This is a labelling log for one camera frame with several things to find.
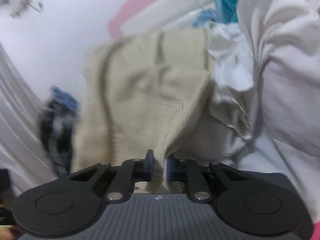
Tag beige khaki trousers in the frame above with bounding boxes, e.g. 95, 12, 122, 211
71, 28, 213, 193

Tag black white plaid shirt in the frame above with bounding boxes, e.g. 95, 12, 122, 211
39, 86, 79, 177

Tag grey sheer curtain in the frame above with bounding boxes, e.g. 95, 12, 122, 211
1, 48, 57, 196

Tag white crumpled garment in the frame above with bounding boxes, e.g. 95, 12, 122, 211
188, 22, 258, 160

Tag pink cream bed headboard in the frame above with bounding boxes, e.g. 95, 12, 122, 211
107, 0, 215, 40

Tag pink white quilt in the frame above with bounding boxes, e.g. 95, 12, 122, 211
179, 0, 320, 196

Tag teal patterned pillow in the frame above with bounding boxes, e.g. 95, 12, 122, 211
192, 0, 238, 28

